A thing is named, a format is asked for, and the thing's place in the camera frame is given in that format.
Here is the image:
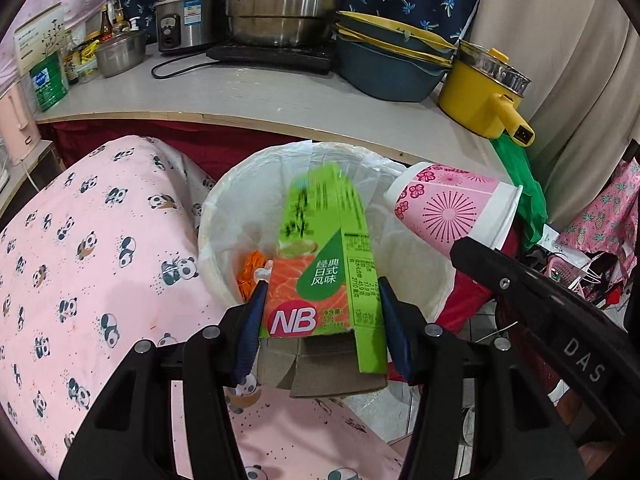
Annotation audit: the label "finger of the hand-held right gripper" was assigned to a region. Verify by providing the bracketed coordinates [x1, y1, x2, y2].
[450, 237, 539, 312]

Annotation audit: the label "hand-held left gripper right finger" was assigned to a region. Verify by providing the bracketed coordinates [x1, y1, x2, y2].
[377, 276, 586, 480]

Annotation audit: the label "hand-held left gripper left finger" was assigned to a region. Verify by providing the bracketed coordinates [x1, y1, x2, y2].
[59, 280, 271, 480]

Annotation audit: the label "orange foam net sleeve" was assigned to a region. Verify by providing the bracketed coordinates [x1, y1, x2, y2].
[236, 250, 271, 302]

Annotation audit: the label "green cardboard box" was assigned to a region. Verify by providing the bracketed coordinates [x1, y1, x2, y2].
[257, 164, 390, 396]

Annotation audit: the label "pink flower paper cup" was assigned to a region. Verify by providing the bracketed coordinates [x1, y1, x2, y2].
[382, 161, 523, 261]

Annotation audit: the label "white lined waste bin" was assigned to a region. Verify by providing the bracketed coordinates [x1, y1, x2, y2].
[197, 141, 458, 341]

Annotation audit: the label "red plastic bag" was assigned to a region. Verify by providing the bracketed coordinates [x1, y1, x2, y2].
[434, 230, 521, 342]

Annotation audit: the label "pink plastic basket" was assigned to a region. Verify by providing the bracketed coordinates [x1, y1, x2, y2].
[547, 255, 582, 287]

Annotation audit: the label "green plastic bag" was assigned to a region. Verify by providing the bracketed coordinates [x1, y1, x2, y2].
[490, 137, 548, 246]

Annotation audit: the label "pink pineapple print cloth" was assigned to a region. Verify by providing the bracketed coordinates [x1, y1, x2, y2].
[557, 157, 640, 261]

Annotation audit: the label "yellow electric cooking pot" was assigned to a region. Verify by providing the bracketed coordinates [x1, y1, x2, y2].
[439, 40, 536, 147]

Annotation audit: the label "pink panda print bedsheet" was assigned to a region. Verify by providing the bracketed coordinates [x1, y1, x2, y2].
[0, 135, 406, 480]

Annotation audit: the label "blue basin yellow inside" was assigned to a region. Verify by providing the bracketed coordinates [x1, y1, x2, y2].
[336, 10, 458, 57]
[335, 24, 453, 69]
[334, 35, 449, 103]

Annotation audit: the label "beige curtain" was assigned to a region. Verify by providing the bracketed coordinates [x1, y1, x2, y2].
[467, 0, 640, 231]

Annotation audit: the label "dark red table skirt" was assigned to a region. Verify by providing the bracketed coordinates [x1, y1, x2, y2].
[37, 120, 311, 171]

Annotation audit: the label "wooden side cabinet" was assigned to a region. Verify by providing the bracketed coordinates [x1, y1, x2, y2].
[0, 140, 66, 221]

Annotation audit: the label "black induction cooktop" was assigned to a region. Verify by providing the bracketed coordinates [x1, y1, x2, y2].
[206, 42, 337, 73]

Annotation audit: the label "small steel lidded pot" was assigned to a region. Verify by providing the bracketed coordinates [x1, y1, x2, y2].
[94, 30, 148, 78]

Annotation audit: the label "steel rice cooker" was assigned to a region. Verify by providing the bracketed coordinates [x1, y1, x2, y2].
[154, 0, 226, 56]

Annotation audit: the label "pink electric kettle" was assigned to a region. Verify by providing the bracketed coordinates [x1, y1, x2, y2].
[0, 80, 41, 166]

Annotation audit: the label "green tin can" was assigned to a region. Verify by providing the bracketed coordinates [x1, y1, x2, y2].
[29, 55, 70, 112]

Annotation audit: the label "yellow seasoning packets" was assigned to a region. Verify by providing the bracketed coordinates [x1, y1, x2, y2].
[77, 40, 101, 67]

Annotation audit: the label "brown seasoning bottle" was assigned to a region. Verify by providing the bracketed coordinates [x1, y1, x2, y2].
[65, 30, 81, 86]

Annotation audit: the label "large steel steamer pot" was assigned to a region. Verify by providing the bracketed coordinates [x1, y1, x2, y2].
[202, 0, 351, 47]

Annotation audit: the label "white plant print box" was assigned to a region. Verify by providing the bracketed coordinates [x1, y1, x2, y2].
[13, 2, 68, 77]

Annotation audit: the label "white power cable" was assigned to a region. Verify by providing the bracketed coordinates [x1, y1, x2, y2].
[20, 160, 42, 192]

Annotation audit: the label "black power cable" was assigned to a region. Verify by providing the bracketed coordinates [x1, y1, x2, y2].
[151, 55, 211, 81]

